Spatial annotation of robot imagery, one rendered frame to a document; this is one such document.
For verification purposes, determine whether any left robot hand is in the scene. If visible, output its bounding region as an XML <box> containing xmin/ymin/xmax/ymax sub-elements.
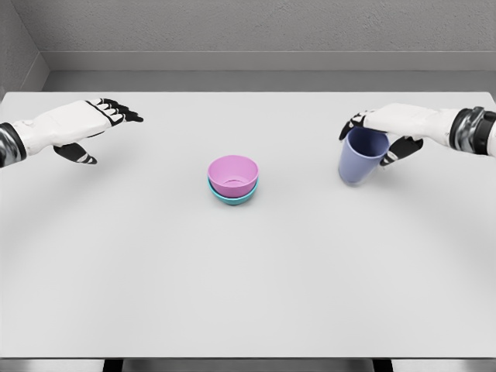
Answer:
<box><xmin>41</xmin><ymin>98</ymin><xmax>145</xmax><ymax>166</ymax></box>

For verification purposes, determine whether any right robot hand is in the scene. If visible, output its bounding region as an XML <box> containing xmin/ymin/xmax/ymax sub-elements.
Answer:
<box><xmin>339</xmin><ymin>102</ymin><xmax>433</xmax><ymax>167</ymax></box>

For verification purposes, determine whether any blue cup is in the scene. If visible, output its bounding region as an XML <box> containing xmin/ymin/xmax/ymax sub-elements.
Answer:
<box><xmin>337</xmin><ymin>127</ymin><xmax>391</xmax><ymax>188</ymax></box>

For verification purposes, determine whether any pink bowl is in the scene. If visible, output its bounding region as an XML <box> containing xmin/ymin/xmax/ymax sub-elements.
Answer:
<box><xmin>207</xmin><ymin>154</ymin><xmax>260</xmax><ymax>199</ymax></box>

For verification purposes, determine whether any teal bowl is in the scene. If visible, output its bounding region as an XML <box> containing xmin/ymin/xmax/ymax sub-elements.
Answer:
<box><xmin>208</xmin><ymin>179</ymin><xmax>259</xmax><ymax>207</ymax></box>

